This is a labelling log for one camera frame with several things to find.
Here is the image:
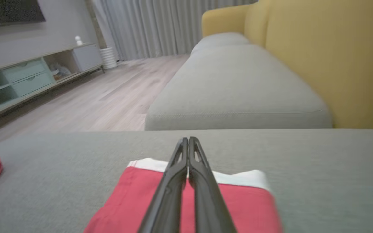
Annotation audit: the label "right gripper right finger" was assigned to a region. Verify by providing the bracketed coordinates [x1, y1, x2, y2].
[189, 136, 237, 233]

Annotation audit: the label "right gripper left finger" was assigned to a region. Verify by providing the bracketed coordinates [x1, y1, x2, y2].
[138, 137, 189, 233]

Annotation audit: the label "red and white garment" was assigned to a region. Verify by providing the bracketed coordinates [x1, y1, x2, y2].
[0, 144, 283, 233]

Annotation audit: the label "large grey sofa ottoman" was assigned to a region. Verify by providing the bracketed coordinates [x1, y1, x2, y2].
[0, 129, 373, 233]

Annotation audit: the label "white ribbed round appliance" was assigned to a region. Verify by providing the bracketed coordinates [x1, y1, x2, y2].
[99, 47, 119, 70]

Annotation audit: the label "small grey sofa seat cushion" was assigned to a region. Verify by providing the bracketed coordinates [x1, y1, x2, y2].
[190, 32, 252, 56]

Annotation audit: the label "pale items in cabinet shelf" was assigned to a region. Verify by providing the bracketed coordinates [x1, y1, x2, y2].
[49, 63, 72, 80]

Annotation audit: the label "grey pleated curtain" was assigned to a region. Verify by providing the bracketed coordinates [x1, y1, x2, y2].
[91, 0, 259, 62]

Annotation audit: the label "low green wooden tv cabinet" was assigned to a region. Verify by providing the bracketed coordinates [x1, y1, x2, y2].
[0, 43, 105, 125]

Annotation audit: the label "black television screen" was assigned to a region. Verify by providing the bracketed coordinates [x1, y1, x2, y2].
[0, 0, 46, 27]

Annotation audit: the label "yellow sofa frame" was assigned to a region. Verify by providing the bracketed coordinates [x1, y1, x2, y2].
[201, 0, 373, 130]

